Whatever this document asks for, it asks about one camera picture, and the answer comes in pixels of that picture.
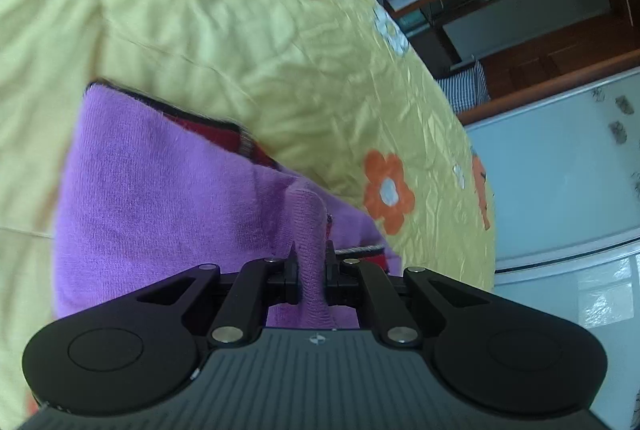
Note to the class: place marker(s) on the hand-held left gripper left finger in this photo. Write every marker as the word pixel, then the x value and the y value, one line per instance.
pixel 291 281

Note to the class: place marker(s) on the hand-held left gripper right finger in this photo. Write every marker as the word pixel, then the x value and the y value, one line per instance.
pixel 331 281

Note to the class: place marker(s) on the purple sweater with red trim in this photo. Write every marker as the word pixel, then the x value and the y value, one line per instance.
pixel 150 190

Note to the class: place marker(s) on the striped cloth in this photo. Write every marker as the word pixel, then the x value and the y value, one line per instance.
pixel 465 87

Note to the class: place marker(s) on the white glass wardrobe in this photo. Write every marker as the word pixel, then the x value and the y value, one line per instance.
pixel 550 180

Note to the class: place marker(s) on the yellow floral bedsheet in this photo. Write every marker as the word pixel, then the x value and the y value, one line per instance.
pixel 225 19

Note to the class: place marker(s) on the wooden door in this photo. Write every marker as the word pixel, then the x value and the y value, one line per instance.
pixel 550 59

